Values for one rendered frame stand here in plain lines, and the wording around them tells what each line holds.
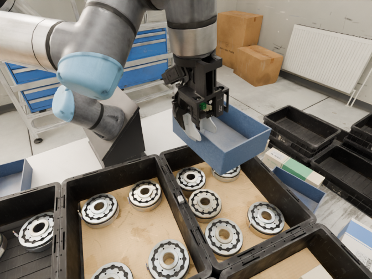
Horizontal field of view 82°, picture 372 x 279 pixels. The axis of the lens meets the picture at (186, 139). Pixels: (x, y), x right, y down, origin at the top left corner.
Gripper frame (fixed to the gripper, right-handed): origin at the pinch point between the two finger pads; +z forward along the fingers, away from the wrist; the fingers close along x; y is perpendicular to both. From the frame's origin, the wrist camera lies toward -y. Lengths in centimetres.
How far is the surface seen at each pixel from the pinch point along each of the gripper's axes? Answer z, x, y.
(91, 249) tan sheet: 24.9, -34.0, -3.0
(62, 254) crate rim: 14.5, -37.3, 0.6
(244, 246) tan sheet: 29.1, 1.3, 18.7
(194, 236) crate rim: 17.8, -10.5, 12.8
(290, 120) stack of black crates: 76, 109, -39
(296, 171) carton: 41, 43, 6
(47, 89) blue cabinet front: 58, -41, -195
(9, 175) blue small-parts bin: 35, -60, -62
